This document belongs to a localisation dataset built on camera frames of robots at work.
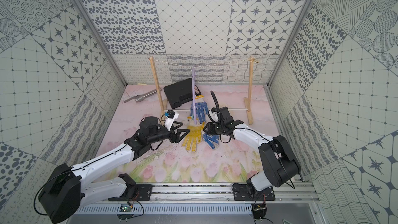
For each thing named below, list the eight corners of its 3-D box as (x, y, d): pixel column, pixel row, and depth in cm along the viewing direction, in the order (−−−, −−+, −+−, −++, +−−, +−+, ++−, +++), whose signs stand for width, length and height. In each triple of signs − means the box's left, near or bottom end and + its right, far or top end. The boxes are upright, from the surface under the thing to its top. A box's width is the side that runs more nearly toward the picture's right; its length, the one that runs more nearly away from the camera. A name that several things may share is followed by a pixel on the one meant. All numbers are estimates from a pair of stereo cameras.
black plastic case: (172, 109, 106) (171, 104, 102) (163, 92, 117) (161, 87, 113) (201, 96, 114) (201, 92, 110) (190, 81, 124) (189, 76, 120)
